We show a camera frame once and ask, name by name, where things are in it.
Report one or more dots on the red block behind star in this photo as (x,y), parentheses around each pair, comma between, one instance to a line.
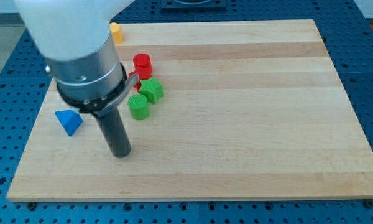
(134,76)

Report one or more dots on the red cylinder block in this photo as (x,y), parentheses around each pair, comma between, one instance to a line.
(142,66)

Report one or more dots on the wooden board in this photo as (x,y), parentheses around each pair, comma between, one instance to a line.
(252,110)

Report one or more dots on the yellow block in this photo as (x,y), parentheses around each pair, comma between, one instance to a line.
(116,32)

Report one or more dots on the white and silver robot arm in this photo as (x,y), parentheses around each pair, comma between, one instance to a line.
(75,39)

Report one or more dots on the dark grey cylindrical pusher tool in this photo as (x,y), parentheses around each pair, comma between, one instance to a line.
(114,132)

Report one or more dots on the blue triangle block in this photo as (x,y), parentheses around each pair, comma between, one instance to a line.
(69,120)

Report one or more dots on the green star block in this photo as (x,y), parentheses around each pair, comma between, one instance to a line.
(152,89)

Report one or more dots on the green cylinder block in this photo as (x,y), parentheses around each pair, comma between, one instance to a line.
(138,107)

